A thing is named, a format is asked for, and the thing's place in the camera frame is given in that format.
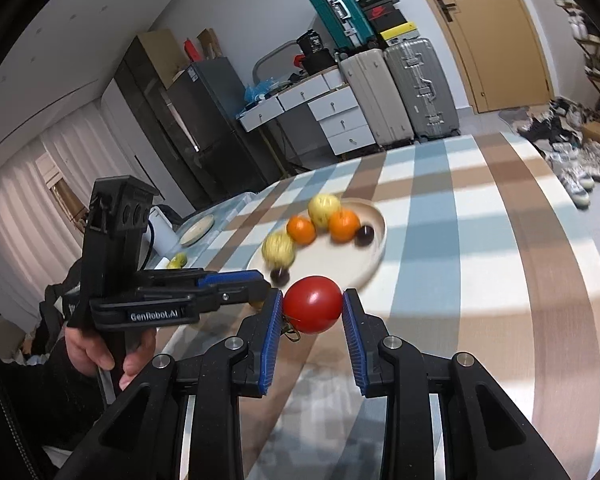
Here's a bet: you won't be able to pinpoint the brown paper bag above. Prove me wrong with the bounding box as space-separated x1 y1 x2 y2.
197 27 226 58

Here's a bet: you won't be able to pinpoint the beige suitcase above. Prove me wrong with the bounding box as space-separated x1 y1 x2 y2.
337 49 416 149

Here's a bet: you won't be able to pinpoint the light blue checkered cloth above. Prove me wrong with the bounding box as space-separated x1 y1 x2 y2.
150 192 262 272

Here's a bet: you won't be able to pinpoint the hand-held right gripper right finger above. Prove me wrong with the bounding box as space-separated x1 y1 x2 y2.
342 287 571 480

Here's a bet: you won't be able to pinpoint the small black box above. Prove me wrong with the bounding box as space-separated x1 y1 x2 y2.
296 30 326 53

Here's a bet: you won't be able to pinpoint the large cardboard box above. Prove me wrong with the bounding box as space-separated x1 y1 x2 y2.
137 27 186 90

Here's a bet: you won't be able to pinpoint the cream round plate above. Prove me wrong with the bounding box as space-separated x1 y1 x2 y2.
246 199 388 292

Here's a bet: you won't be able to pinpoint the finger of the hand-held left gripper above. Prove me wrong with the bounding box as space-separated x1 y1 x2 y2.
136 281 272 310
139 268 266 290

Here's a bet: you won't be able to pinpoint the black bag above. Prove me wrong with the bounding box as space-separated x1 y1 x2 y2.
300 50 341 75

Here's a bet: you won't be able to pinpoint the grey floor mat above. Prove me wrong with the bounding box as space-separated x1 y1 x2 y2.
497 107 531 126

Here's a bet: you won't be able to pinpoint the yellow round citrus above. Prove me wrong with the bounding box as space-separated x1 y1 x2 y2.
307 194 342 229

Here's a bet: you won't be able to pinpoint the red black shoe box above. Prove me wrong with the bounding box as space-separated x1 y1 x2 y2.
365 2 401 21

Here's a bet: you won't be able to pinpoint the silver suitcase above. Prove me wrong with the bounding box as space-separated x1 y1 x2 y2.
382 37 462 142

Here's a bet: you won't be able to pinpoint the wooden door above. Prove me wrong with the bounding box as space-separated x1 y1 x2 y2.
405 0 556 114

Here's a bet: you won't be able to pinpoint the green-yellow bumpy citrus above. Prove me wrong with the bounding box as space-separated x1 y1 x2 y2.
261 231 297 267

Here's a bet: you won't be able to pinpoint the shoe rack with shoes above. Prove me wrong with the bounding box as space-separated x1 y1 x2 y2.
550 0 600 111

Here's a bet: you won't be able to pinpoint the pile of shoes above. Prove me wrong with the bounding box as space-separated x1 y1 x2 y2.
517 97 600 209

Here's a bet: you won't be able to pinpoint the person's left forearm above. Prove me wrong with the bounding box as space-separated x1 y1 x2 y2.
0 340 116 480

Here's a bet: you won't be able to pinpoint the teal suitcase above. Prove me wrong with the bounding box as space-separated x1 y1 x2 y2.
304 0 376 53

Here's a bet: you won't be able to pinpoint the orange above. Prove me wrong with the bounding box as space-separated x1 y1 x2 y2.
286 216 317 246
328 209 362 243

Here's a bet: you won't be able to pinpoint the white curtains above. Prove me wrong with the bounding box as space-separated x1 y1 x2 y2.
0 105 106 321

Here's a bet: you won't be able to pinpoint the dark grey refrigerator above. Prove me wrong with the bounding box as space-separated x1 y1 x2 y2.
162 56 276 202

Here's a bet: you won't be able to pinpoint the dark tall cabinet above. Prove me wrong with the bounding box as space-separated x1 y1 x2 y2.
112 35 201 211

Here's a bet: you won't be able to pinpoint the yellow black shoe box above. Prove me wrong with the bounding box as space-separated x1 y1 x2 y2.
379 21 421 46

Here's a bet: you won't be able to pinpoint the red tomato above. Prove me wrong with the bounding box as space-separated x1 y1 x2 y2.
282 275 342 336

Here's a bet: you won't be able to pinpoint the white desk with drawers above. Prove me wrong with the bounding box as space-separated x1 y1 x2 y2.
237 67 378 162

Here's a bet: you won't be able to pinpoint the blue plastic bag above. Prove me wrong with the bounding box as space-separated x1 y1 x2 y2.
244 77 281 106

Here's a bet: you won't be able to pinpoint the person's left hand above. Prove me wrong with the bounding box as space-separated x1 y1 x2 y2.
64 326 159 392

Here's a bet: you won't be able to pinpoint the white kettle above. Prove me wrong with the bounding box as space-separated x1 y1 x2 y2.
145 207 182 256

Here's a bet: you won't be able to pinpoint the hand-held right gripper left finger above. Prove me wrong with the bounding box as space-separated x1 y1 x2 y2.
55 289 286 480

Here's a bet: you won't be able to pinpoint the grey curved metal frame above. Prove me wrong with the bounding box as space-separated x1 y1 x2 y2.
252 42 306 83

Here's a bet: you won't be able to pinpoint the small wooden plate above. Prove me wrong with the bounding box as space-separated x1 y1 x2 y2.
179 214 216 247

